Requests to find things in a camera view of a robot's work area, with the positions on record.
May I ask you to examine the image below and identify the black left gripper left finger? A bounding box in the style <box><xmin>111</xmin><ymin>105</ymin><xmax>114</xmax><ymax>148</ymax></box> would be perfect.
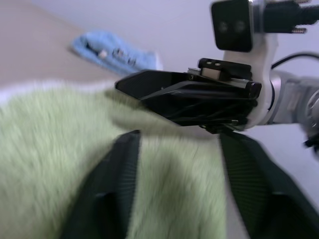
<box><xmin>61</xmin><ymin>129</ymin><xmax>141</xmax><ymax>239</ymax></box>

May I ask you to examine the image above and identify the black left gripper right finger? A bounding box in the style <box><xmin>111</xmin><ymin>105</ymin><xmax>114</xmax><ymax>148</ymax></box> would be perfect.
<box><xmin>218</xmin><ymin>131</ymin><xmax>319</xmax><ymax>239</ymax></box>

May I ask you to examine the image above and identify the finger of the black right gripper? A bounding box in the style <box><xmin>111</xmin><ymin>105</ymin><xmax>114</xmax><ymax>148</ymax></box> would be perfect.
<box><xmin>139</xmin><ymin>80</ymin><xmax>257</xmax><ymax>127</ymax></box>
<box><xmin>114</xmin><ymin>70</ymin><xmax>190</xmax><ymax>101</ymax></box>

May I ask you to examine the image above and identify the green fleece towel white edge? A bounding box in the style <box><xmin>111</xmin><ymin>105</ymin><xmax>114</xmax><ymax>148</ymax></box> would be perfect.
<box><xmin>0</xmin><ymin>79</ymin><xmax>228</xmax><ymax>239</ymax></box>

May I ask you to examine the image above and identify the light blue folded towel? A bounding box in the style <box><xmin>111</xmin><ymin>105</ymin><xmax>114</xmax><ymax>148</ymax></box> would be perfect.
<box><xmin>68</xmin><ymin>29</ymin><xmax>164</xmax><ymax>77</ymax></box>

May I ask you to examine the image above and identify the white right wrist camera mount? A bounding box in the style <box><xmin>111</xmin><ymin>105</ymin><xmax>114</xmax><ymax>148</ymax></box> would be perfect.
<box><xmin>210</xmin><ymin>0</ymin><xmax>279</xmax><ymax>131</ymax></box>

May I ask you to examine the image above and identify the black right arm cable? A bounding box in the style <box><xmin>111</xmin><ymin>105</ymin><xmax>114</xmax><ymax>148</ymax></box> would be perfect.
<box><xmin>256</xmin><ymin>0</ymin><xmax>319</xmax><ymax>71</ymax></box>

